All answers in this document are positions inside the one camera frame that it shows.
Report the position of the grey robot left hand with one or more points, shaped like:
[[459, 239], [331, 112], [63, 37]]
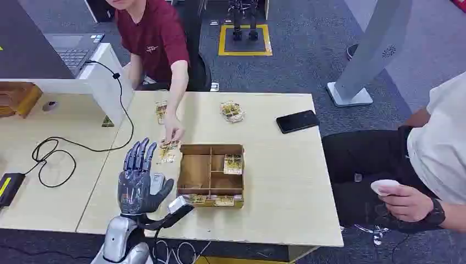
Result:
[[135, 189]]

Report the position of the black wristwatch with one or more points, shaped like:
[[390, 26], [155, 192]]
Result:
[[436, 215]]

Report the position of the black robot legs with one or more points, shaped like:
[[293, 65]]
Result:
[[244, 18]]

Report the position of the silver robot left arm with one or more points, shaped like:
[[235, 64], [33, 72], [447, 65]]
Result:
[[120, 238]]

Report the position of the black office chair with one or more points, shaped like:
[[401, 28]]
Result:
[[202, 73]]

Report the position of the wooden compartment card box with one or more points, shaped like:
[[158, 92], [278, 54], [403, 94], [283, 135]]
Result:
[[194, 170]]

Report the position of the white floor stand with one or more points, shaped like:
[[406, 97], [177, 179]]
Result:
[[371, 51]]

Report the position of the small green triangular sign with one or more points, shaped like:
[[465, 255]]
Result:
[[107, 123]]

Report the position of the black yellow power adapter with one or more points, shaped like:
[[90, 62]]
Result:
[[9, 187]]

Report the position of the brown wooden box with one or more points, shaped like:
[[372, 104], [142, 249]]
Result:
[[18, 98]]

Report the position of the row of cards in box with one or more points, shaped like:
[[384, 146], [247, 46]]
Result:
[[214, 200]]

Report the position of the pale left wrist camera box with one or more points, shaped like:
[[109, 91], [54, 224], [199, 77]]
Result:
[[179, 205]]

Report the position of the white handheld controller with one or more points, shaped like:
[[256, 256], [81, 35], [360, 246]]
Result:
[[384, 185]]

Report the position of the small grey floor plate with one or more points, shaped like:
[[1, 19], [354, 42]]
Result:
[[214, 86], [214, 22]]

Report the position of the person across desk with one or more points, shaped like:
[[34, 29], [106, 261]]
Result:
[[156, 40]]

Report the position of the white desk partition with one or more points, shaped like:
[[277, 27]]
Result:
[[105, 83]]

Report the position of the seated person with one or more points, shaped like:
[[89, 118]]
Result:
[[440, 145]]

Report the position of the yellow-bordered floor mat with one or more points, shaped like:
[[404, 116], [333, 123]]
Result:
[[245, 47]]

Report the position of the black smartphone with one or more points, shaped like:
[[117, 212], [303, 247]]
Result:
[[297, 121]]

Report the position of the person's hand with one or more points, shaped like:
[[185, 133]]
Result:
[[173, 129], [407, 204]]

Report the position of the yellow card in box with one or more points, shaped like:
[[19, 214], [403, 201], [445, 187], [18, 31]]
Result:
[[233, 164]]

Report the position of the grey laptop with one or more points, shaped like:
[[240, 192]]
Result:
[[74, 51]]

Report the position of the yellow card pile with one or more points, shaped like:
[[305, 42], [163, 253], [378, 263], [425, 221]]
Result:
[[160, 111], [168, 152], [232, 111]]

